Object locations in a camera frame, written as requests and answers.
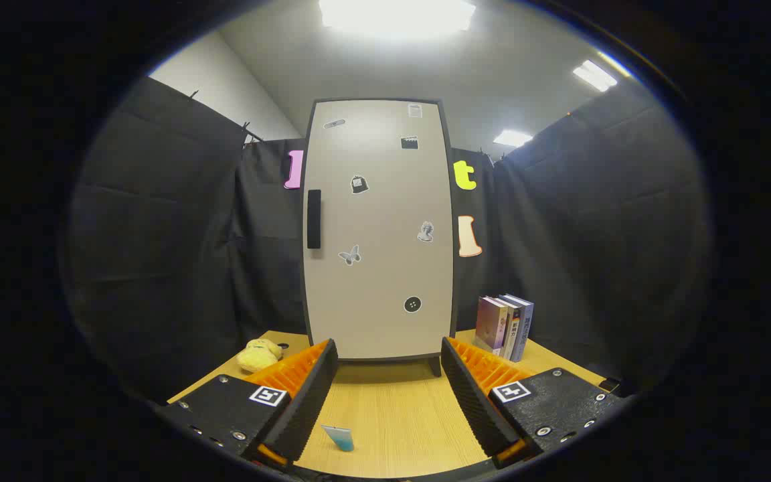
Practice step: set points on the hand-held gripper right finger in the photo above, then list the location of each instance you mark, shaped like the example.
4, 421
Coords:
469, 395

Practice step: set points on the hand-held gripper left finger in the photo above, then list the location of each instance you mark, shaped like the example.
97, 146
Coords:
312, 395

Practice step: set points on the white blue tube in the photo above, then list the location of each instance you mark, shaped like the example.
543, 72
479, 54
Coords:
340, 438

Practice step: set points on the beige cabinet door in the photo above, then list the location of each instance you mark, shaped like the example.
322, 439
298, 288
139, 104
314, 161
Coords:
385, 201

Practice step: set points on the dark grey cabinet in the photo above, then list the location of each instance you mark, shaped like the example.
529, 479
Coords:
434, 365

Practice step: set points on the yellow plush toy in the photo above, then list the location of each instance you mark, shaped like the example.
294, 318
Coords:
258, 358

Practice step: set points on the white spine book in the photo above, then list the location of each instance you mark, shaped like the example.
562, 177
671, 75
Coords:
510, 331

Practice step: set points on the small black flat object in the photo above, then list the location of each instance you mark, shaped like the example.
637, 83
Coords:
611, 386

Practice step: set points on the black backdrop cloth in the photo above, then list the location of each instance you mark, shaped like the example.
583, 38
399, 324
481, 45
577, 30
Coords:
158, 234

